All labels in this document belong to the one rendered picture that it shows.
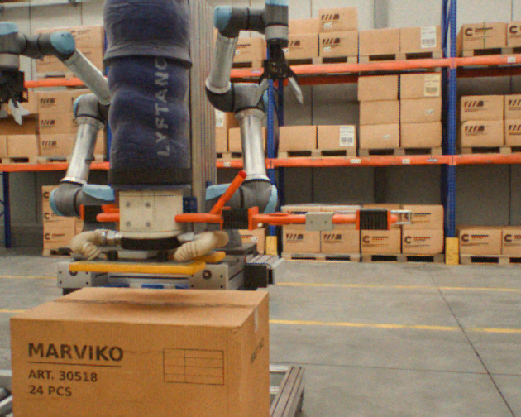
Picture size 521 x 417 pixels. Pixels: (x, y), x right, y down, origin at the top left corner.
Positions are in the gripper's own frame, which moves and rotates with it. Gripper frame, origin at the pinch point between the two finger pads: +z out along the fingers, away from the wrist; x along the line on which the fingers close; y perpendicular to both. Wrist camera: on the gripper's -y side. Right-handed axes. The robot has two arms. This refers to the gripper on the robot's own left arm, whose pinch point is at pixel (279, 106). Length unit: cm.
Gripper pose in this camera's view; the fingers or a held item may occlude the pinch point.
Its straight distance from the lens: 183.2
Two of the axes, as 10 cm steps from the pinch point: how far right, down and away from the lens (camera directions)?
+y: -2.0, 0.5, -9.8
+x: 9.8, 0.0, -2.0
